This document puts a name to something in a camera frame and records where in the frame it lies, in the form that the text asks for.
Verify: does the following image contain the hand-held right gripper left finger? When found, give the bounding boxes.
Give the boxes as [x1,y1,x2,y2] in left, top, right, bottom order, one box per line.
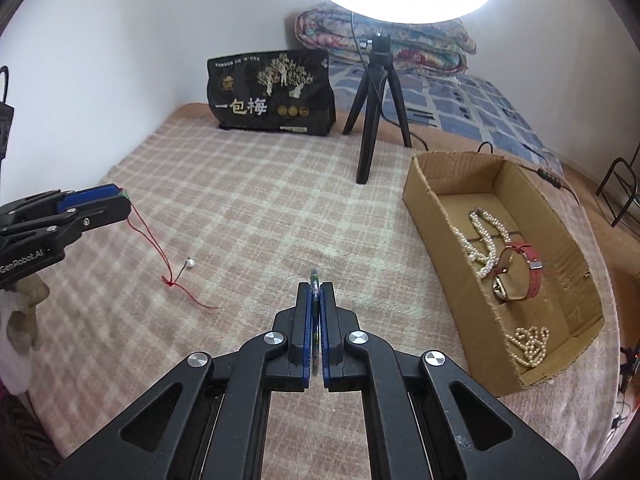
[54,282,314,480]

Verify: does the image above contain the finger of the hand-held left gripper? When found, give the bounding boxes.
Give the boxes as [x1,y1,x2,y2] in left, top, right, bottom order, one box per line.
[0,194,134,253]
[0,185,123,226]

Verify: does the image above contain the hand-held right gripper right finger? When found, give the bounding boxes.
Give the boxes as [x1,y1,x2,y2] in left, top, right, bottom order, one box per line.
[321,282,582,480]

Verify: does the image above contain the green pendant red cord necklace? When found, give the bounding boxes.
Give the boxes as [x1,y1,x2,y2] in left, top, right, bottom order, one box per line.
[122,189,220,310]

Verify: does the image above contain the cardboard box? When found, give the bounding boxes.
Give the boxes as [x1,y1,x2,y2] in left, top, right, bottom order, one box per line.
[403,151,605,397]

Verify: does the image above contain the long pearl necklace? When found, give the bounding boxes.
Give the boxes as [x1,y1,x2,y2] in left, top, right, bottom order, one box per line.
[454,206,525,279]

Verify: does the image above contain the small pearl necklace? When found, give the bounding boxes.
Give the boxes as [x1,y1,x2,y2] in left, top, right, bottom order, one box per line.
[506,326,551,368]

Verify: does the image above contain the red strap wristwatch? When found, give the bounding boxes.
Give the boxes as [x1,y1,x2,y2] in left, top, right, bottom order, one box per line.
[491,241,546,303]

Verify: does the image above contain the person's left hand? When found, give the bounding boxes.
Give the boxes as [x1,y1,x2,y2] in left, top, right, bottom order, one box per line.
[10,280,51,352]

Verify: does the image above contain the plaid blanket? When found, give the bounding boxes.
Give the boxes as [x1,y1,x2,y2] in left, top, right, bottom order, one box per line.
[40,102,618,480]

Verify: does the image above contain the black snack bag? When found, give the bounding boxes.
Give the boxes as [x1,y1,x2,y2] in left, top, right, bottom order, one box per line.
[207,49,337,137]

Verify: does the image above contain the black tripod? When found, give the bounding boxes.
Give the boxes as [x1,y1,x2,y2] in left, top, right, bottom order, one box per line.
[342,32,413,184]

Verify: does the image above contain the blue patterned bed sheet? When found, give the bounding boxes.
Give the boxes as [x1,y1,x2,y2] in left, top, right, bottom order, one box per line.
[327,57,563,176]

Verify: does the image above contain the folded floral quilt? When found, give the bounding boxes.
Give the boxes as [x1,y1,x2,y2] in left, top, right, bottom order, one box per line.
[295,7,477,75]

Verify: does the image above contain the black clothes rack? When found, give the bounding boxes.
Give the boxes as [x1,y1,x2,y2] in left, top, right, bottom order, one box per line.
[596,157,640,226]

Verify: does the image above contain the black strap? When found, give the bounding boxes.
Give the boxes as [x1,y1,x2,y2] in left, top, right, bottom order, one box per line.
[0,65,13,161]

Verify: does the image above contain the bundle of floor cables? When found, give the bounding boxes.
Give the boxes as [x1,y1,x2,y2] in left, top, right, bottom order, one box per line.
[617,342,640,421]

